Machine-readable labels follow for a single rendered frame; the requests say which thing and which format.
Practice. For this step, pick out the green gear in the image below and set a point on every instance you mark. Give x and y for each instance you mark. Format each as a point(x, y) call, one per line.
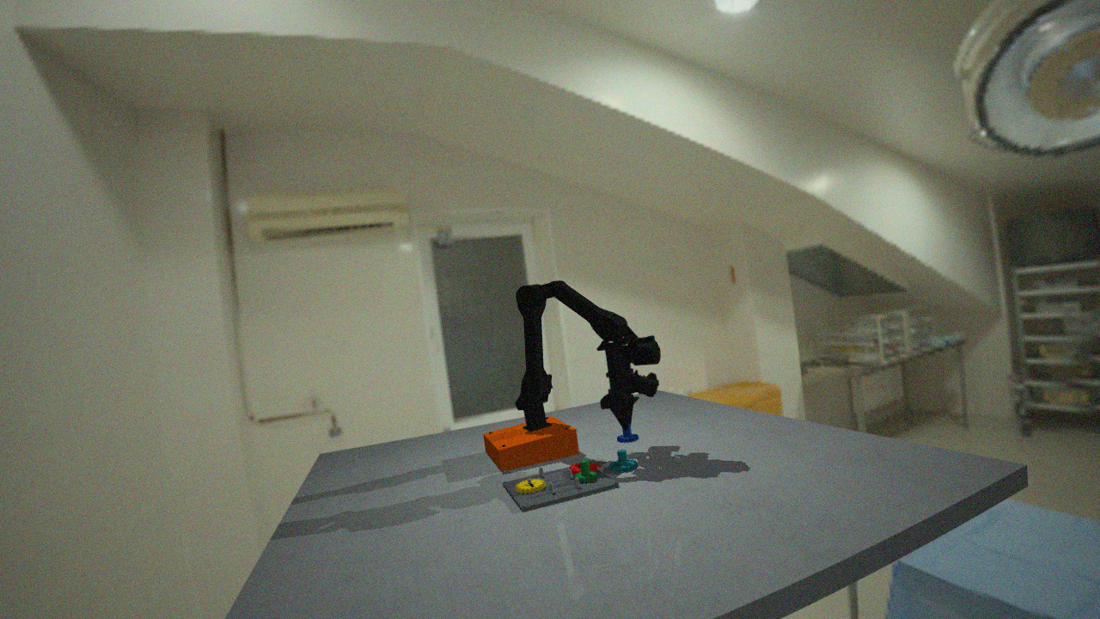
point(586, 475)

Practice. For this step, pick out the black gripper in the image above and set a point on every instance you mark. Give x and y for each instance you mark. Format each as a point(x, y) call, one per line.
point(619, 401)

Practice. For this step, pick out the teal gear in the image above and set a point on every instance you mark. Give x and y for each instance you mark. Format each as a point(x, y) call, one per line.
point(623, 464)

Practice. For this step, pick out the yellow gear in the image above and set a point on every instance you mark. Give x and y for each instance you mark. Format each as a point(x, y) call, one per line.
point(535, 486)

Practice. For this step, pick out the blue gear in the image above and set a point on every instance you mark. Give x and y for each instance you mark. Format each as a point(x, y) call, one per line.
point(627, 436)

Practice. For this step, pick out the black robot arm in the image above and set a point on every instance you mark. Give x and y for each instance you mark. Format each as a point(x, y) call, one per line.
point(537, 384)

